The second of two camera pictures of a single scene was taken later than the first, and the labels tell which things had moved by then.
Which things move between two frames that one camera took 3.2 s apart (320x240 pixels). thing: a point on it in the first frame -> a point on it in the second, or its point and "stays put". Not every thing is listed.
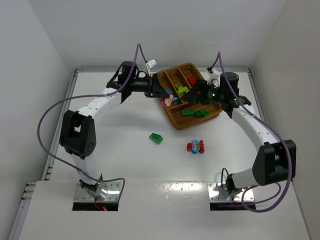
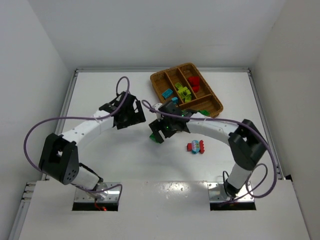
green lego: x=156 y=138 stays put
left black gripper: x=152 y=85 -> x=138 y=110
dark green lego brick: x=202 y=113 stays put
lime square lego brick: x=178 y=85 stays put
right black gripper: x=200 y=90 -> x=157 y=129
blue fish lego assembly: x=196 y=146 stays put
